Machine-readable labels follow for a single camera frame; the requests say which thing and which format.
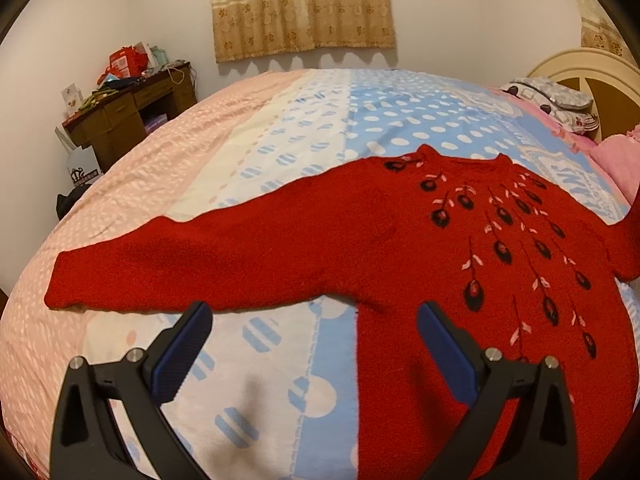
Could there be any red knitted sweater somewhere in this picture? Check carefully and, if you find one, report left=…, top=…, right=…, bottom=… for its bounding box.
left=44, top=145, right=639, bottom=479

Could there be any pink blue patterned bedspread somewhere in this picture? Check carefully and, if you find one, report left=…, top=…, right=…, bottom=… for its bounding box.
left=1, top=70, right=639, bottom=479

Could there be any black bag on floor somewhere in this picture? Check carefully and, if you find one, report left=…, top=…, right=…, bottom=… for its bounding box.
left=55, top=183, right=90, bottom=220

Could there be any white paper bag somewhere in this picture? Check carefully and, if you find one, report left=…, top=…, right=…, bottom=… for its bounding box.
left=54, top=126, right=102, bottom=188

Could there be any pink fluffy blanket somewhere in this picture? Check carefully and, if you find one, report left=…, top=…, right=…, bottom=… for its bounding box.
left=590, top=127, right=640, bottom=204

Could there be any dark wooden desk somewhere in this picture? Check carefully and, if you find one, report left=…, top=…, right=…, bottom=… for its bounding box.
left=63, top=62, right=198, bottom=171

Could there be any grey patterned pillow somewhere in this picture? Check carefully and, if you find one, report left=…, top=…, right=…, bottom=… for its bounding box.
left=501, top=77, right=600, bottom=134

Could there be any white card on desk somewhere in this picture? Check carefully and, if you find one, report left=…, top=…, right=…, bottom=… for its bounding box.
left=61, top=84, right=84, bottom=117

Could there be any cream wooden headboard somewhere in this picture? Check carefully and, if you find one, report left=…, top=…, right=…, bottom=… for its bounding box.
left=528, top=48, right=639, bottom=143

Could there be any red gift box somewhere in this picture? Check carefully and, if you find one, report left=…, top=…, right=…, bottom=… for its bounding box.
left=108, top=47, right=149, bottom=79

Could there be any beige patterned curtain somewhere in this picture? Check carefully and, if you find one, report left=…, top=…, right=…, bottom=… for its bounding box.
left=210, top=0, right=396, bottom=63

